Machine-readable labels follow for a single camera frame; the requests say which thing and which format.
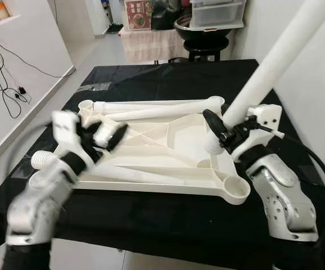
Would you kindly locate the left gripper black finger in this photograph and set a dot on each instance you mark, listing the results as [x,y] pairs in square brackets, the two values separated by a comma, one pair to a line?
[92,126]
[117,138]

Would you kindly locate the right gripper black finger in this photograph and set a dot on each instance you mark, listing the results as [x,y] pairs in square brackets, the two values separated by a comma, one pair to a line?
[216,128]

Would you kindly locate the clear tape patch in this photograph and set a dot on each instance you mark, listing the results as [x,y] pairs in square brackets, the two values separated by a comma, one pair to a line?
[94,86]

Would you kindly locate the white plastic ribbed table top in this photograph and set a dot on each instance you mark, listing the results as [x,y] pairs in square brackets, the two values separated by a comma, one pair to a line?
[168,146]

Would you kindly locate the beige cloth covered table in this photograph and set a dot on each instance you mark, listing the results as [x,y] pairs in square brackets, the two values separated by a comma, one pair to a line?
[151,46]

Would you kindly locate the large black round basin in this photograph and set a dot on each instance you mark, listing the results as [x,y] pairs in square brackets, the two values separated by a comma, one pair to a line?
[203,27]

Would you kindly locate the clear plastic storage box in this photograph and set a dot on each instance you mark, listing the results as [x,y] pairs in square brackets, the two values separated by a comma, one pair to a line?
[217,14]

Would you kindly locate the red printed box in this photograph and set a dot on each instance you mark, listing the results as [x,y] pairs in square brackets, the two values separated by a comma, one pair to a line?
[138,16]

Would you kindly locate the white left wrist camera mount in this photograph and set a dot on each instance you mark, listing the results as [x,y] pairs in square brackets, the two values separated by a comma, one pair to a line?
[64,126]

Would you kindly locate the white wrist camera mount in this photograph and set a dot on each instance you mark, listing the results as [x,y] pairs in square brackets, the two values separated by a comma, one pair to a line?
[64,126]
[266,115]

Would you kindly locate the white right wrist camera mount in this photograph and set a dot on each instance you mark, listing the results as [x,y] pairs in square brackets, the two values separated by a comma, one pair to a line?
[266,115]

